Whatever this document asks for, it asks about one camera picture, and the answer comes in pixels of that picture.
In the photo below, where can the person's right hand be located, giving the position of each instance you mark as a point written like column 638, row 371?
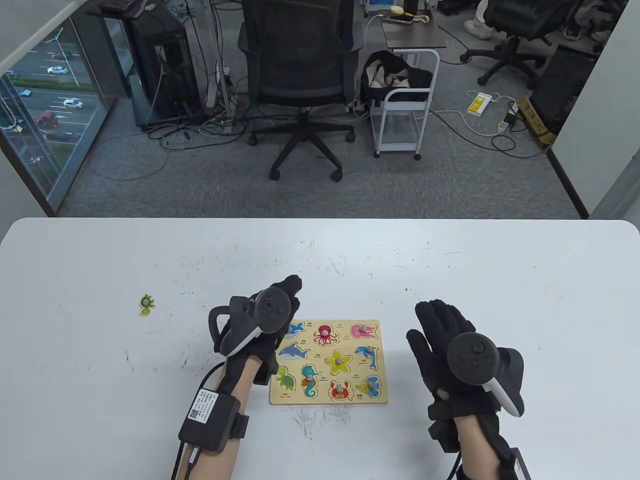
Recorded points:
column 437, row 325

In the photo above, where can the person's left hand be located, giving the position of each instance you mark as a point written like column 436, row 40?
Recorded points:
column 292, row 285

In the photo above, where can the blue white puzzle piece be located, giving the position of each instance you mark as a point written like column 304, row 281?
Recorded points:
column 297, row 329

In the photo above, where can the octopus puzzle piece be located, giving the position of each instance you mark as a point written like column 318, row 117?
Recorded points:
column 325, row 337

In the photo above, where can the pink jellyfish puzzle piece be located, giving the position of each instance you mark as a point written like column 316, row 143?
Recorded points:
column 371, row 333

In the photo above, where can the wooden sea animal puzzle frame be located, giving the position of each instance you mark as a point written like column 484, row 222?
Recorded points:
column 320, row 356

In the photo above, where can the blue dolphin puzzle piece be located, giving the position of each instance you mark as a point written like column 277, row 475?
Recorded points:
column 364, row 354

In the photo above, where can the seahorse puzzle piece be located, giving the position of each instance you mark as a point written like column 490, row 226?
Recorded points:
column 309, row 381

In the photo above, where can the blue yellow fish puzzle piece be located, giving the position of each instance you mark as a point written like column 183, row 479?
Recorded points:
column 364, row 389

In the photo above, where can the yellow starfish puzzle piece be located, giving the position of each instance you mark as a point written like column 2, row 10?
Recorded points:
column 346, row 367

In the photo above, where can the red crab puzzle piece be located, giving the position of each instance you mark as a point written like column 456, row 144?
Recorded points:
column 336, row 395

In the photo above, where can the green turtle puzzle piece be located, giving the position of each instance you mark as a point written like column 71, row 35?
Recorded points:
column 146, row 305

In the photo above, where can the person's left forearm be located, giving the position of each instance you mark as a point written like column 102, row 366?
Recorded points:
column 240, row 380

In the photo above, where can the person's right forearm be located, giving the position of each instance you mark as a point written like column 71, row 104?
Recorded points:
column 475, row 445

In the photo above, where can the black grey hand controller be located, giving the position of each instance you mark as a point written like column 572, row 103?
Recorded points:
column 270, row 312
column 470, row 357

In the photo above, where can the white power adapter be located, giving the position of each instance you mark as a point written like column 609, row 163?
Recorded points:
column 502, row 125

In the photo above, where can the white yellow power strip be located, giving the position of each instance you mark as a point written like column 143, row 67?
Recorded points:
column 479, row 104

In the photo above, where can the black mesh office chair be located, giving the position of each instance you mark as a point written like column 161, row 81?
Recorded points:
column 300, row 60

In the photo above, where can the white rolling cart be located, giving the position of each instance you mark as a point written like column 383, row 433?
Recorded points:
column 406, row 90

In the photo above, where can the cardboard box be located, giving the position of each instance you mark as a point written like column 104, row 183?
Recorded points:
column 532, row 117

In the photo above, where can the white metal desk leg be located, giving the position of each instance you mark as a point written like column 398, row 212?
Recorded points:
column 220, row 60

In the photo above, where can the black bag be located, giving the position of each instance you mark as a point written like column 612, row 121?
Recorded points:
column 420, row 77

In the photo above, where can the black computer tower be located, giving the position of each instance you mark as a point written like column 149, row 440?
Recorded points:
column 165, row 75

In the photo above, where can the black cabinet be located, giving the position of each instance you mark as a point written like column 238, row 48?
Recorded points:
column 560, row 90

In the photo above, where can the dark brown side table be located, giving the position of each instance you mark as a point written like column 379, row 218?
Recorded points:
column 415, row 35

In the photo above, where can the blue white box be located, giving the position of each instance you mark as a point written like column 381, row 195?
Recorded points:
column 380, row 4

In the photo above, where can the pale yellow round object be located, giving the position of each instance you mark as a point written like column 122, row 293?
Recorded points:
column 397, row 9

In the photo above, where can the cream elongated object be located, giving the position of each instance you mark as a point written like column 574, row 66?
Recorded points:
column 423, row 19

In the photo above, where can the glass window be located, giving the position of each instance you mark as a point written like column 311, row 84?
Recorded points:
column 50, row 110

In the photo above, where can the black bottle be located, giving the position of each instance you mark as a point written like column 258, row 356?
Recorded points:
column 411, row 5

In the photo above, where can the black swivel chair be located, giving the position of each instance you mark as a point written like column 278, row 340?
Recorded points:
column 525, row 20

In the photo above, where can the black keyboard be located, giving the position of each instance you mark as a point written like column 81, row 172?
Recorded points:
column 125, row 7

